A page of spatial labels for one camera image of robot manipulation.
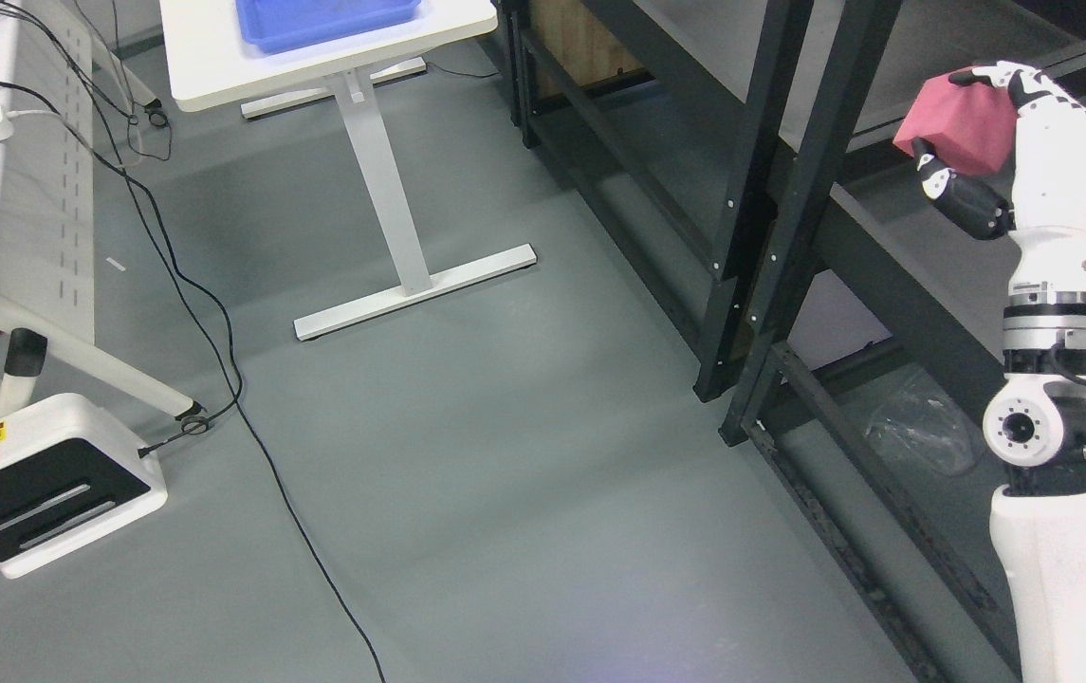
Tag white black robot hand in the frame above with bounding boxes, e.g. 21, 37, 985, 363
912, 61, 1086, 300

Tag pink cube block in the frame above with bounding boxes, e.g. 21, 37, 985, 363
893, 74, 1016, 175

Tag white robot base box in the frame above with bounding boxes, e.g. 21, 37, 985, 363
0, 328, 169, 580

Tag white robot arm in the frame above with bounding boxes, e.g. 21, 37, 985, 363
982, 291, 1086, 682

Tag black metal right shelf rack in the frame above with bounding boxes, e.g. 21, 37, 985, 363
721, 1, 1086, 682

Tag black metal shelf rack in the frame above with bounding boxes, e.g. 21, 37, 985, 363
489, 1, 843, 401
721, 1, 1086, 682

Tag black metal left shelf rack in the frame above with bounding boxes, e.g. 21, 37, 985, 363
489, 1, 843, 401

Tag blue plastic tray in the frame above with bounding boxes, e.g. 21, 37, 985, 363
233, 1, 420, 53

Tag white desk with tray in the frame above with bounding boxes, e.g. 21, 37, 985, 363
159, 1, 536, 341

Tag clear plastic bag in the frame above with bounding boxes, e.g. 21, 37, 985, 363
864, 369, 985, 477

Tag white perforated side desk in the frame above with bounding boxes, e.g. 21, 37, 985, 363
0, 1, 201, 418

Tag black floor power cable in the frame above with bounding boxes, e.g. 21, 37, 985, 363
0, 0, 387, 683

